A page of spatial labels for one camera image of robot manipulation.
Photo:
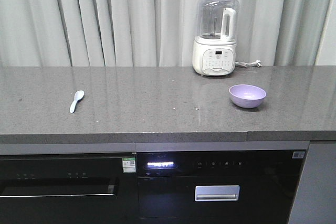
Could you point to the purple plastic bowl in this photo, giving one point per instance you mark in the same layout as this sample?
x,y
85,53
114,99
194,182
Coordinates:
x,y
247,96

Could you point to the light blue plastic spoon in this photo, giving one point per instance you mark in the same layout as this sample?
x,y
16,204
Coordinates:
x,y
77,97

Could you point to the white blender with clear jar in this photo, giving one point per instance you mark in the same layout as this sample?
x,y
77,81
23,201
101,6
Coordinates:
x,y
215,41

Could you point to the green white energy label sticker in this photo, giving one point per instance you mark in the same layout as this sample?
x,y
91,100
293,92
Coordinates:
x,y
129,164

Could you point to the black built-in oven right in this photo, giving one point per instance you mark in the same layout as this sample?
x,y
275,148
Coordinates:
x,y
249,186

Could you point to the black built-in dishwasher left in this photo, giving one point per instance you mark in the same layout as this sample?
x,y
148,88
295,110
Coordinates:
x,y
67,188

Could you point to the grey pleated curtain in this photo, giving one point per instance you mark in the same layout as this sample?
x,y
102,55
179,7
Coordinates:
x,y
145,33

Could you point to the grey cabinet panel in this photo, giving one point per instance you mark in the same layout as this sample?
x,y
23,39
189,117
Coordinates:
x,y
315,197

